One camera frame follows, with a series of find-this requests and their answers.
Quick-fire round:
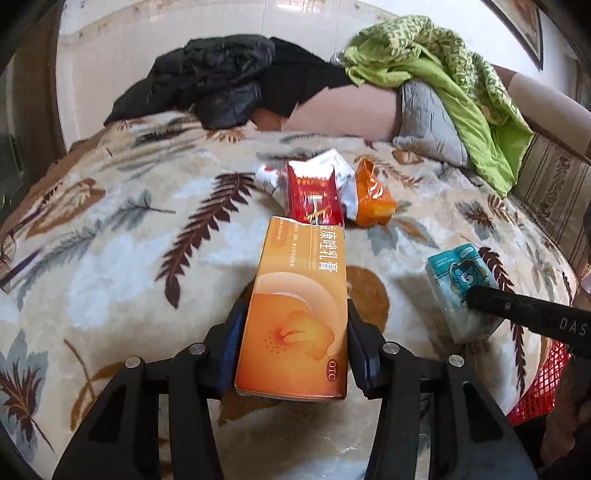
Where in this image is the blue tissue pack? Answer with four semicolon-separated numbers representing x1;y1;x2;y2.
426;243;502;344

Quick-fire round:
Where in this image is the orange ointment box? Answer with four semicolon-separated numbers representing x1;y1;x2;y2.
235;216;348;401

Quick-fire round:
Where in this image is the red plastic basket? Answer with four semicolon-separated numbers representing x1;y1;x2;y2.
507;341;570;426

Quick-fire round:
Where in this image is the striped beige headboard cushion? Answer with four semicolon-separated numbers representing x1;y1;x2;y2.
511;133;590;280

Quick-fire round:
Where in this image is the leaf pattern fleece blanket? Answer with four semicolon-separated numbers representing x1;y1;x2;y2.
1;112;579;479

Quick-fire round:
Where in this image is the orange wipes pouch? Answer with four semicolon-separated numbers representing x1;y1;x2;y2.
355;159;397;228

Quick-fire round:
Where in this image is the grey quilted pillow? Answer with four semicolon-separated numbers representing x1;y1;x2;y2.
393;79;471;168

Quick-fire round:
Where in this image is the red snack packet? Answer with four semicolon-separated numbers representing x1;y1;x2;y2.
287;161;345;226

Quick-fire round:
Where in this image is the white red foil wrapper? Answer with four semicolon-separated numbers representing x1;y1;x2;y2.
254;149;359;226

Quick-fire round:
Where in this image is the dark wooden door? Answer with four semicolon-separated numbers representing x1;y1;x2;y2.
1;1;66;209

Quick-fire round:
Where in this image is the green floral quilt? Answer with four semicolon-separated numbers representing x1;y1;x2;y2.
342;15;534;197

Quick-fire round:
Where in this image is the black cloth garment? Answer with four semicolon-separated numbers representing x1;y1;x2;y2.
259;37;352;118

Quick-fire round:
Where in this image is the black puffer jacket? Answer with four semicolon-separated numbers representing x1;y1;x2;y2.
104;35;276;129

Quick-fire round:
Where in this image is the large framed wall picture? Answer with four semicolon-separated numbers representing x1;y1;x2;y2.
484;0;544;70

